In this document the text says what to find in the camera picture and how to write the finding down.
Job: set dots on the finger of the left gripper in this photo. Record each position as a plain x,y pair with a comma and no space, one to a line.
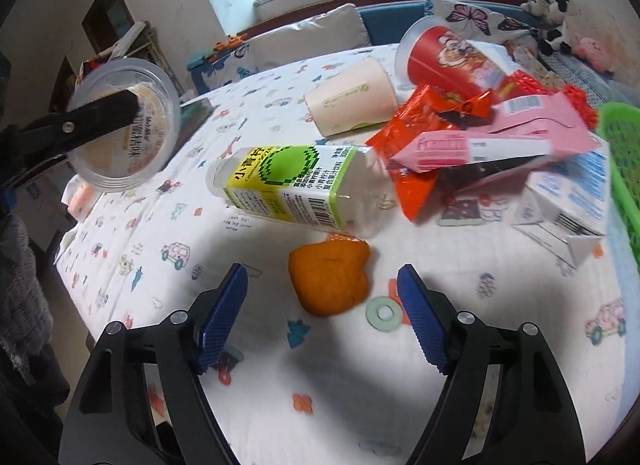
95,119

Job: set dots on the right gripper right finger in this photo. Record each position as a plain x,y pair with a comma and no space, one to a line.
504,401

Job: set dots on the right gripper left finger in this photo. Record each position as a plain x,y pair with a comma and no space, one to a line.
140,399

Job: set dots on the blue white milk carton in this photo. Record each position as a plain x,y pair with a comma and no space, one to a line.
564,208

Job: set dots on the green yellow juice bottle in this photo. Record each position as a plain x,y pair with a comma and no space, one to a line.
324,186

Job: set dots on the pink Franzzi snack bag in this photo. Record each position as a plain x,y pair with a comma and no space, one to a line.
546,128

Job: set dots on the orange snack wrapper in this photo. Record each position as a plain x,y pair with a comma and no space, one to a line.
424,136

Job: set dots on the red snack cup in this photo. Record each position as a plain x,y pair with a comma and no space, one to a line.
430,53

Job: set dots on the orange peel piece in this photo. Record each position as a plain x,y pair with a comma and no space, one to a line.
329,277

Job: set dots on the white sofa cushion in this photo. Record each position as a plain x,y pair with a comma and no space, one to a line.
334,31

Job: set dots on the green plastic mesh basket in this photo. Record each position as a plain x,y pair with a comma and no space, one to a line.
619,124

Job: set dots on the beige paper cup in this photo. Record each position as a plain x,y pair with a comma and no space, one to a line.
361,96

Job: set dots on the blue patterned folded blanket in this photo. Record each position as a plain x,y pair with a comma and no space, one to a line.
600,89

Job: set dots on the pink plush toy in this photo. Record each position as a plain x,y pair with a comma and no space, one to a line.
590,50

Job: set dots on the butterfly print pillow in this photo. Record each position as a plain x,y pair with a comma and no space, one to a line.
475,22

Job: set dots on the cow plush toy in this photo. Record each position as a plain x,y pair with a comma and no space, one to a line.
553,36

